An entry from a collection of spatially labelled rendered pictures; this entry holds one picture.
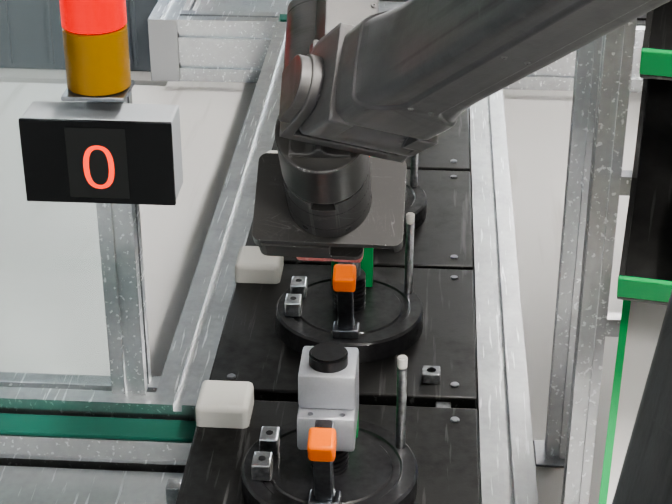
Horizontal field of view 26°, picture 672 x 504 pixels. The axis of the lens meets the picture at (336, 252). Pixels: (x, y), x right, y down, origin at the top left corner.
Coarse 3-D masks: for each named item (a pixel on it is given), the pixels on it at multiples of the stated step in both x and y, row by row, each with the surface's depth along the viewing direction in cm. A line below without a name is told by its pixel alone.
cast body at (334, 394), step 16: (304, 352) 112; (320, 352) 111; (336, 352) 111; (352, 352) 112; (304, 368) 110; (320, 368) 110; (336, 368) 110; (352, 368) 110; (304, 384) 110; (320, 384) 110; (336, 384) 110; (352, 384) 110; (304, 400) 110; (320, 400) 110; (336, 400) 110; (352, 400) 110; (304, 416) 110; (320, 416) 110; (336, 416) 110; (352, 416) 110; (304, 432) 110; (336, 432) 110; (352, 432) 110; (304, 448) 111; (336, 448) 111; (352, 448) 111
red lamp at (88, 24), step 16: (64, 0) 110; (80, 0) 109; (96, 0) 109; (112, 0) 110; (64, 16) 110; (80, 16) 109; (96, 16) 109; (112, 16) 110; (80, 32) 110; (96, 32) 110
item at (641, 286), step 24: (648, 96) 110; (648, 120) 108; (648, 144) 107; (648, 168) 106; (648, 192) 104; (648, 216) 103; (624, 240) 99; (648, 240) 102; (624, 264) 98; (648, 264) 100; (624, 288) 98; (648, 288) 97
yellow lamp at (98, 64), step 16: (64, 32) 111; (112, 32) 111; (64, 48) 112; (80, 48) 111; (96, 48) 111; (112, 48) 111; (128, 48) 113; (80, 64) 111; (96, 64) 111; (112, 64) 112; (128, 64) 113; (80, 80) 112; (96, 80) 112; (112, 80) 112; (128, 80) 114
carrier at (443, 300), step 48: (240, 288) 145; (288, 288) 145; (384, 288) 141; (432, 288) 145; (240, 336) 137; (288, 336) 135; (336, 336) 132; (384, 336) 133; (432, 336) 137; (288, 384) 130; (384, 384) 130; (432, 384) 130
